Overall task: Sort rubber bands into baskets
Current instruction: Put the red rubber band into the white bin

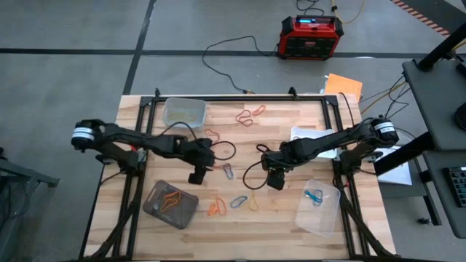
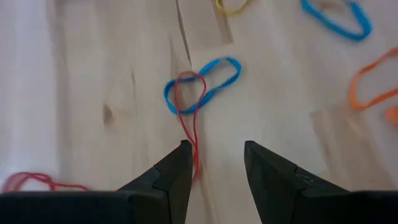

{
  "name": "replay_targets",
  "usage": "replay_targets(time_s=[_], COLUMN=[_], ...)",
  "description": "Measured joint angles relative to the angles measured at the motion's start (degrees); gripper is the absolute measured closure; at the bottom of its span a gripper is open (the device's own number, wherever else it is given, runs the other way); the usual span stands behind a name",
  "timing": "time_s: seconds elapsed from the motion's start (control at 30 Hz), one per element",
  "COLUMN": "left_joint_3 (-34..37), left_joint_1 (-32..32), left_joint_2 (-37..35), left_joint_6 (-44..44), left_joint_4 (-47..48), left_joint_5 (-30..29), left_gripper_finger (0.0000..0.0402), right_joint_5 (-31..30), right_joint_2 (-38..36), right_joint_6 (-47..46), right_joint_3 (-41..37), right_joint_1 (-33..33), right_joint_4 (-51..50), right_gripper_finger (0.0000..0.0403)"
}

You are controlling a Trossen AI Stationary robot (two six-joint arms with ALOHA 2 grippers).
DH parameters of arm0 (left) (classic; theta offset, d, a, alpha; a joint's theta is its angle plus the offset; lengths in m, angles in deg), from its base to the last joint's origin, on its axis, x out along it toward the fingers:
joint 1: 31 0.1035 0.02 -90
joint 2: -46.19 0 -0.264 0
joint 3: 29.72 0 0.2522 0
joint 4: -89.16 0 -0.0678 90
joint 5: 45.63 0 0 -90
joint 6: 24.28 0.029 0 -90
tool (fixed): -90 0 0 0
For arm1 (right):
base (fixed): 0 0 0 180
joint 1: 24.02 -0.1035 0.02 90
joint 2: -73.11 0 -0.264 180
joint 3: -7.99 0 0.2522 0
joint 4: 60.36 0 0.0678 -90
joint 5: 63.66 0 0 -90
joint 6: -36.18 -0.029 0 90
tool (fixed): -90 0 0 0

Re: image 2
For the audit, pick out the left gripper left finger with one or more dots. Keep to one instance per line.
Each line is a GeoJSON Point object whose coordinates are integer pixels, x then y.
{"type": "Point", "coordinates": [149, 202]}

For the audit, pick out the yellow rubber band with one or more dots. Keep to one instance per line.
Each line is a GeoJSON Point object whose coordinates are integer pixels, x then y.
{"type": "Point", "coordinates": [230, 12]}

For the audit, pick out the red rubber band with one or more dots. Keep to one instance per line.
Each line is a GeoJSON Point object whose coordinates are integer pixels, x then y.
{"type": "Point", "coordinates": [40, 177]}
{"type": "Point", "coordinates": [196, 161]}

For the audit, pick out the orange rubber band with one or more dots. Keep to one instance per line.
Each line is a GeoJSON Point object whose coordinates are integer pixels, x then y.
{"type": "Point", "coordinates": [351, 93]}
{"type": "Point", "coordinates": [392, 114]}

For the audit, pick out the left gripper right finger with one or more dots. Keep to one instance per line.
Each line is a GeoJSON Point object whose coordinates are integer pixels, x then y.
{"type": "Point", "coordinates": [295, 202]}

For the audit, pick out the blue rubber band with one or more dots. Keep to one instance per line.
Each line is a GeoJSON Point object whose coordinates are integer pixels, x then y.
{"type": "Point", "coordinates": [354, 37]}
{"type": "Point", "coordinates": [237, 70]}

